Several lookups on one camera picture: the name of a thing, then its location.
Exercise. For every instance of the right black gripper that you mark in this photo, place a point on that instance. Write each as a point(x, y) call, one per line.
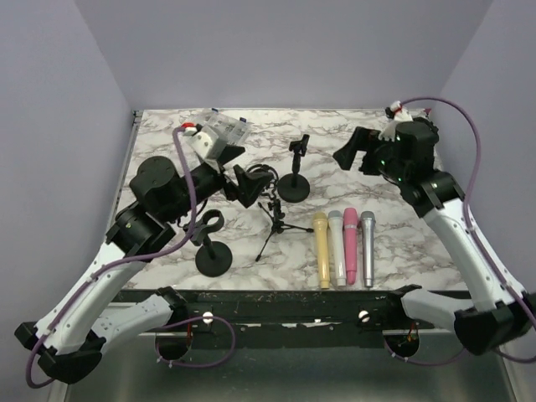
point(365, 139)

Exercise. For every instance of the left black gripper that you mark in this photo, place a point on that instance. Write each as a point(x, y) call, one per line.
point(250, 184)

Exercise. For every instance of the black round base stand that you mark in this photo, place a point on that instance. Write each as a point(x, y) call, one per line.
point(293, 187)

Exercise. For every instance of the black tripod shock mount stand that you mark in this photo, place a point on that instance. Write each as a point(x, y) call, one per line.
point(273, 206)

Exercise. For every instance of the pink microphone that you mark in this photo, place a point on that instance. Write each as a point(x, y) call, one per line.
point(350, 233)

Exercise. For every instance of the grey slim microphone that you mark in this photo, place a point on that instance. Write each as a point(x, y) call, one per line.
point(367, 221)

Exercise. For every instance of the white grey-head microphone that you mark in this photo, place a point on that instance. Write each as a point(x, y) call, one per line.
point(335, 222)

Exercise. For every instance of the beige microphone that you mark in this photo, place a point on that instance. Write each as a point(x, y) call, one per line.
point(320, 225)

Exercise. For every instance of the black clip stand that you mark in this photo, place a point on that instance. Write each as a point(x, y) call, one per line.
point(213, 258)

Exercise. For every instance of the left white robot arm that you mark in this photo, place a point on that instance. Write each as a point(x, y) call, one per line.
point(70, 341)

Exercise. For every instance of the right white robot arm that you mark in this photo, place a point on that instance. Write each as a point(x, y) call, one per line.
point(498, 307)

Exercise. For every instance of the clear plastic screw box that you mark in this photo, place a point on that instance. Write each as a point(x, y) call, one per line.
point(235, 130)

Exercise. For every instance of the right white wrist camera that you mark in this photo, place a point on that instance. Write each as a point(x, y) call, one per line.
point(396, 113)

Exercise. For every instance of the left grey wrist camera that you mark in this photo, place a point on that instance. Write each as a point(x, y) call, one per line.
point(206, 142)

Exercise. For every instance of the black front mounting rail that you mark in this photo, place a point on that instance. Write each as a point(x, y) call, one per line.
point(212, 320)

